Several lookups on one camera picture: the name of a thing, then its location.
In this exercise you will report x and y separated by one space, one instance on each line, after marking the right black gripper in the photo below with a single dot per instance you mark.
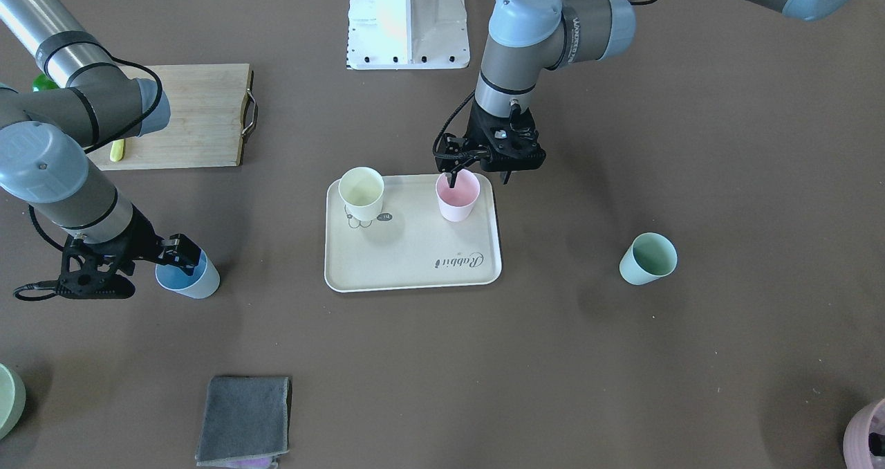
142 238

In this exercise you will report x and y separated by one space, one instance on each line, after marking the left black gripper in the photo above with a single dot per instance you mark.
478 131

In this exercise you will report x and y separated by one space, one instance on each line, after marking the pink cup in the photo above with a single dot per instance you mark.
456 203

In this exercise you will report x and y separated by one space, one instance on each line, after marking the blue cup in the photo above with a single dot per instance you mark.
200 284

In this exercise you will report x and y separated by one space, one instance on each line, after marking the cream white cup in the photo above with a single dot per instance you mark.
362 189

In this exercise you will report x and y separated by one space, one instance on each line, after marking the green cup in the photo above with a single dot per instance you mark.
650 257

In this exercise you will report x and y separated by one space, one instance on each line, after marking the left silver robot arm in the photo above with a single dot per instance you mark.
529 36

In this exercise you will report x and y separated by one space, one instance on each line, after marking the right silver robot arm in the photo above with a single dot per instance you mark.
46 138

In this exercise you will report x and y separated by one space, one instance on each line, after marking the cream rabbit tray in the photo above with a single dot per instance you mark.
411 244

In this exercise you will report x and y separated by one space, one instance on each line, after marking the yellow plastic knife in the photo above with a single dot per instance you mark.
116 153

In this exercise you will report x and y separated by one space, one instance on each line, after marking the wooden cutting board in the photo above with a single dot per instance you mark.
208 103

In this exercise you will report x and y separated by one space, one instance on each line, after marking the grey folded cloth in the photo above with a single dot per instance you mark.
245 422

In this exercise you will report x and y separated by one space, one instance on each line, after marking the green bowl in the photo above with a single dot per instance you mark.
13 399

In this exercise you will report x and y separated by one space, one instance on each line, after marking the green lime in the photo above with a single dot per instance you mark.
43 83

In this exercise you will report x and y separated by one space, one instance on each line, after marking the pink bowl with ice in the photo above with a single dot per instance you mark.
863 438

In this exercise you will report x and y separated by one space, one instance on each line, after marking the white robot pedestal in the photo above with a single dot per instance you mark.
407 34

